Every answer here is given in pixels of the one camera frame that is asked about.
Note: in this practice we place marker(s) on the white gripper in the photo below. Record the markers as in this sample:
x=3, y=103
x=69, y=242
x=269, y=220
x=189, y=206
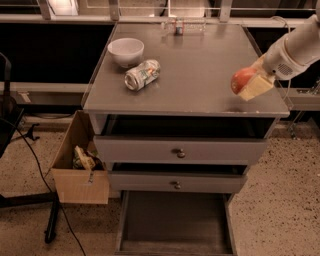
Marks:
x=278, y=62

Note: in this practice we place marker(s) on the red apple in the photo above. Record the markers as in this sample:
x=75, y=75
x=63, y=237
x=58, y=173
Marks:
x=241, y=78

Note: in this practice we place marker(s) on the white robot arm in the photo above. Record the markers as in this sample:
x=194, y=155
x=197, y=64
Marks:
x=309, y=30

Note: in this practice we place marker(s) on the grey drawer cabinet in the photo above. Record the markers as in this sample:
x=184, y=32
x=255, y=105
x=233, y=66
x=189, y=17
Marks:
x=194, y=78

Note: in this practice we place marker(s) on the top grey drawer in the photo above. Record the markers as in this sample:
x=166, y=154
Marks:
x=183, y=139

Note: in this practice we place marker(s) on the grey drawer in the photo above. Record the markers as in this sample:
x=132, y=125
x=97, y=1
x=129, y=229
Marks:
x=183, y=139
x=174, y=224
x=200, y=178

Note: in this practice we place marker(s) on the middle grey drawer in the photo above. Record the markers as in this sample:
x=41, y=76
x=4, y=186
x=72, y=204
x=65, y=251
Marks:
x=200, y=178

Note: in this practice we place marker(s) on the bottom grey drawer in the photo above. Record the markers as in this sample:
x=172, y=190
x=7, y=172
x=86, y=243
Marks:
x=174, y=224

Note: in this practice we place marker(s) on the small clear fixture with tag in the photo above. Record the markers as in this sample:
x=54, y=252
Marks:
x=181, y=25

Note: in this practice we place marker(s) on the crushed soda can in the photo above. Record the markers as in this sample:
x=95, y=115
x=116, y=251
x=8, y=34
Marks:
x=142, y=75

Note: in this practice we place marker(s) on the white ceramic bowl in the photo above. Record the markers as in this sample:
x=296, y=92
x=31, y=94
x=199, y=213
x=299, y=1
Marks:
x=126, y=52

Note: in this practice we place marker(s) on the cardboard box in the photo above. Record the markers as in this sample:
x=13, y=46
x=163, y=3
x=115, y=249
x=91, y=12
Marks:
x=74, y=183

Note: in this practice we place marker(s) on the black stand with base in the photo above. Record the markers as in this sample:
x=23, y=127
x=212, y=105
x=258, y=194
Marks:
x=11, y=135

